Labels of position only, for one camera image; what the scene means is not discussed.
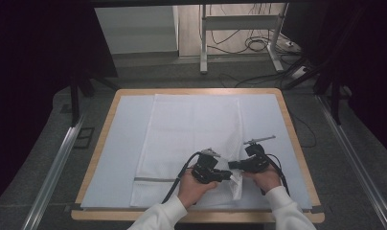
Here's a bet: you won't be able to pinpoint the white metal desk frame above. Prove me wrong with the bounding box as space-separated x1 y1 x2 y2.
199 3 290 75

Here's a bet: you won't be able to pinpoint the person's left hand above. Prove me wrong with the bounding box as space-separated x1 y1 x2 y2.
176 172 218 210

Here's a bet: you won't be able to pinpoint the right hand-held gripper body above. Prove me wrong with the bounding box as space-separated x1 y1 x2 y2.
243 135 277 173

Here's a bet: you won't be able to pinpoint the white power strip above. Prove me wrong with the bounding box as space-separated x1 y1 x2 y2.
290 65 310 81

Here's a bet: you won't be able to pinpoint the thin black cable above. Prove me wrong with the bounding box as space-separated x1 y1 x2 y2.
290 111 318 149

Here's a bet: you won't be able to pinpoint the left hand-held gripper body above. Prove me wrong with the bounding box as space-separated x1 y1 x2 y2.
191 148 221 185

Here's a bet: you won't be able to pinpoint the white cabinet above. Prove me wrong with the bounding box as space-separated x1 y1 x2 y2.
94 5 180 56

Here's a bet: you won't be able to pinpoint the white table mat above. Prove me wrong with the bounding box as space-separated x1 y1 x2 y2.
80 93 313 210

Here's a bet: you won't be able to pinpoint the black floor outlet cover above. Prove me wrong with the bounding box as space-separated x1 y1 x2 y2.
74 126 96 150

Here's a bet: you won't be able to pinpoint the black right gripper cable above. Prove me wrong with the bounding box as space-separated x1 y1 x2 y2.
262 153 290 196

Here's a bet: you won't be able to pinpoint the silver metal rail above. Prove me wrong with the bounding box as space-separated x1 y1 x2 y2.
20 114 87 230
315 95 387 230

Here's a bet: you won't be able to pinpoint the tangled black floor cables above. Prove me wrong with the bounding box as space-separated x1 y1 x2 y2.
207 3 301 56

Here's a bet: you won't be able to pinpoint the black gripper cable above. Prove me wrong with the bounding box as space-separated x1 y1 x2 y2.
262 153 290 196
161 151 202 204

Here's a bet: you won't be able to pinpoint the person's right hand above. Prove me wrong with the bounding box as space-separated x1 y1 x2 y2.
242 164 283 195

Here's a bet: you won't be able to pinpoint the dark curtain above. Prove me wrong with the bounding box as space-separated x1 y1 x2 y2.
281 0 387 161
0 0 119 209

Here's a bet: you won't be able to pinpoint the black metal stand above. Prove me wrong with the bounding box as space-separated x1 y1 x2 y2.
70 75 119 127
282 57 353 126

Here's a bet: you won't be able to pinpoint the wooden table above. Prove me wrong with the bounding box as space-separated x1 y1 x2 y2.
70 87 326 224

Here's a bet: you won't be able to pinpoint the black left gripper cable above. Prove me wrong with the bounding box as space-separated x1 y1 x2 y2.
161 151 202 204

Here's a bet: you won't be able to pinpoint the long black floor cable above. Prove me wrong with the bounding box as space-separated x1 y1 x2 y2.
219 57 307 89

